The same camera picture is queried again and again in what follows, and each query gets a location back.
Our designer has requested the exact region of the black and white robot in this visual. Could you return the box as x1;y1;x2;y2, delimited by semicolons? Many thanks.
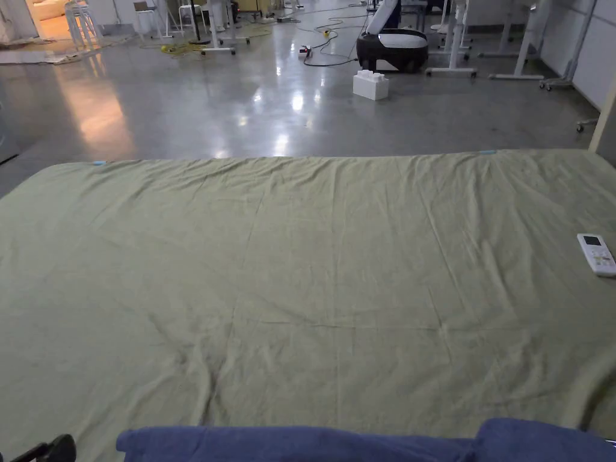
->
356;0;429;74

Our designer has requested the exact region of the yellow cable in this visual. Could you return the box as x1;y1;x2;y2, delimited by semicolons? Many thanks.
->
139;28;273;58

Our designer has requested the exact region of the bed with pale green sheet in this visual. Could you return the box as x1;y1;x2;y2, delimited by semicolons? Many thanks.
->
0;149;616;462

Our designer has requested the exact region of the white stool with carton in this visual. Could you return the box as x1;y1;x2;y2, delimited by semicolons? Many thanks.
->
132;1;175;40

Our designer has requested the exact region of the white desk on wheels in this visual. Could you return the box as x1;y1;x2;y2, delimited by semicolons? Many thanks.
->
425;0;479;79
199;0;251;55
488;0;547;81

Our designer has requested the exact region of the dark blue garment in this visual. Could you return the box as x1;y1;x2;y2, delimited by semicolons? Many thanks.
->
115;417;616;462

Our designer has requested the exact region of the white foam block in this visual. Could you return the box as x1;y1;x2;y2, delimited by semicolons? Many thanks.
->
352;69;390;102

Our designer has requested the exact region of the white remote control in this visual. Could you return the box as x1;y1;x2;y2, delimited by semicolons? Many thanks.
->
577;233;616;278

